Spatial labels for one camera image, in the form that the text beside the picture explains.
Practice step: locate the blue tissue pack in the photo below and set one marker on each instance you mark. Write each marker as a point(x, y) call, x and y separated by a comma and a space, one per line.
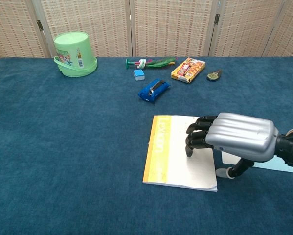
point(146, 94)

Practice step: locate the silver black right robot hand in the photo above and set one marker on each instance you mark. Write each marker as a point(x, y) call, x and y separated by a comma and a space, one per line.
point(241, 137)

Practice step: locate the blue felt table cover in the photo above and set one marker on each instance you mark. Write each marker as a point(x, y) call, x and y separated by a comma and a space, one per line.
point(63, 147)

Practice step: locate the green feather shuttlecock toy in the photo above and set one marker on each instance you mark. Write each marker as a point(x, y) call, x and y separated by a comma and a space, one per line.
point(158, 63)

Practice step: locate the teal white bookmark pink tassel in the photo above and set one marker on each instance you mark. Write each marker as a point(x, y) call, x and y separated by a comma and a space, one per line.
point(228, 157)

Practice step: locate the bamboo folding screen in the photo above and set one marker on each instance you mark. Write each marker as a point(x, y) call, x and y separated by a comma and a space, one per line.
point(170, 24)

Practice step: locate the olive green tape measure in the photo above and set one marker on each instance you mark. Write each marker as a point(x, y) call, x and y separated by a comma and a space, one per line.
point(212, 77)

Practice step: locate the blue white eraser block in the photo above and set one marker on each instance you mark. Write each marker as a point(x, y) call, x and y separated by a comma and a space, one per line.
point(138, 74)

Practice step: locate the yellow cover notebook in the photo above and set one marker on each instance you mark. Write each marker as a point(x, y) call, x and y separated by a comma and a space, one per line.
point(175, 159)

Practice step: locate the yellow curry box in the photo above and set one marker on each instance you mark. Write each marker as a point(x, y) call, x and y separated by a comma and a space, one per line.
point(187, 71)

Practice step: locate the green plastic bucket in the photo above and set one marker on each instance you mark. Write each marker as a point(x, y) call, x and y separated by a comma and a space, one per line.
point(73, 51)

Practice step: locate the black metal hinge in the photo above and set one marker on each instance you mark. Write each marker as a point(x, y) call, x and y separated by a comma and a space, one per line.
point(216, 19)
point(39, 25)

